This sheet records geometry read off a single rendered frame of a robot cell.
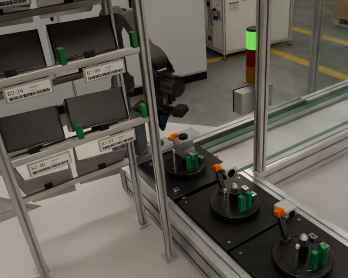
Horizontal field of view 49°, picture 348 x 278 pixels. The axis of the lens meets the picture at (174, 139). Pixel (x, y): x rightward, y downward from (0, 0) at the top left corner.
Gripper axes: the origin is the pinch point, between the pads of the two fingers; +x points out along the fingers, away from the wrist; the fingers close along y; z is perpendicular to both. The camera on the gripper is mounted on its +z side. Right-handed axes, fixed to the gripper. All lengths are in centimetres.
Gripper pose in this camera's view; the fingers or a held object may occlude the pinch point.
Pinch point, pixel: (162, 121)
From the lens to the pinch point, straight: 134.8
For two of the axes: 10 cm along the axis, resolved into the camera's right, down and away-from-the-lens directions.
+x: 0.8, 8.7, 4.9
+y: -9.1, -1.4, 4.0
